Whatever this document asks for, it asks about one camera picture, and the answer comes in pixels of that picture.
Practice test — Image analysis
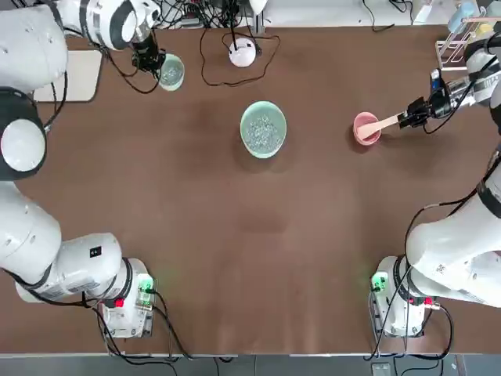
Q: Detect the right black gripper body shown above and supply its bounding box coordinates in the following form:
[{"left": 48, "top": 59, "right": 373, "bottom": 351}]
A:
[{"left": 426, "top": 88, "right": 453, "bottom": 121}]

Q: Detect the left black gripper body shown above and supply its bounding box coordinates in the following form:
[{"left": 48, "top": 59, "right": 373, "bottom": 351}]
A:
[{"left": 131, "top": 37, "right": 165, "bottom": 74}]

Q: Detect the small green bowl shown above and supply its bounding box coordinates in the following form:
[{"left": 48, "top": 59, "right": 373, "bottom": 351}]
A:
[{"left": 158, "top": 53, "right": 185, "bottom": 92}]

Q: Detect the pink bowl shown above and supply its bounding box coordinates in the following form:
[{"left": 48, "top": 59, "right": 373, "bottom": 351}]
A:
[{"left": 353, "top": 111, "right": 383, "bottom": 146}]

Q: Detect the large green bowl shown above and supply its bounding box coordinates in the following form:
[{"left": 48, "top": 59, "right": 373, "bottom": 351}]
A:
[{"left": 240, "top": 100, "right": 289, "bottom": 160}]

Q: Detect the clear plastic crystals pile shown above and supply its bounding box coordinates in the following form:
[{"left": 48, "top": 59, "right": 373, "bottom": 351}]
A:
[
  {"left": 162, "top": 64, "right": 182, "bottom": 85},
  {"left": 247, "top": 113, "right": 281, "bottom": 152}
]

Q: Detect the grey square pad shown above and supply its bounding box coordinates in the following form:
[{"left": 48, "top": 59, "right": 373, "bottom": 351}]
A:
[{"left": 33, "top": 49, "right": 103, "bottom": 103}]

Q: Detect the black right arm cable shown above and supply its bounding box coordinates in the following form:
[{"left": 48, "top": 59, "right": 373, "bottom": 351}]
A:
[{"left": 422, "top": 93, "right": 473, "bottom": 136}]

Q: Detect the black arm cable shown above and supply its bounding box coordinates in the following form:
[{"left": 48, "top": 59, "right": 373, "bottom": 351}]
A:
[
  {"left": 422, "top": 93, "right": 473, "bottom": 136},
  {"left": 103, "top": 46, "right": 160, "bottom": 95}
]

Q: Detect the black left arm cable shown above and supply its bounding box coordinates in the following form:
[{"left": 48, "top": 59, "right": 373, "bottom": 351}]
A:
[{"left": 103, "top": 46, "right": 160, "bottom": 95}]

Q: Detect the white wire cup rack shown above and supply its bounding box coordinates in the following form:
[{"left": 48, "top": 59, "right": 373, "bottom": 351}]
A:
[{"left": 434, "top": 15, "right": 501, "bottom": 71}]

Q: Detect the black lamp cable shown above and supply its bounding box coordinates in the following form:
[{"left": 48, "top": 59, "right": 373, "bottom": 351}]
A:
[{"left": 200, "top": 27, "right": 281, "bottom": 86}]

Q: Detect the black right base cable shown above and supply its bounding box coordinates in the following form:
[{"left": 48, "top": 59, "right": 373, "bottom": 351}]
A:
[{"left": 354, "top": 297, "right": 455, "bottom": 361}]

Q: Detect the black base cable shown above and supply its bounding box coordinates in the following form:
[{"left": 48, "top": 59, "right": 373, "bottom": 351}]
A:
[
  {"left": 80, "top": 289, "right": 195, "bottom": 361},
  {"left": 354, "top": 297, "right": 455, "bottom": 361}
]

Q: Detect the black left base cable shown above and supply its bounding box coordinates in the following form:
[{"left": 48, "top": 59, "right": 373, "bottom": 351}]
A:
[{"left": 80, "top": 289, "right": 195, "bottom": 361}]

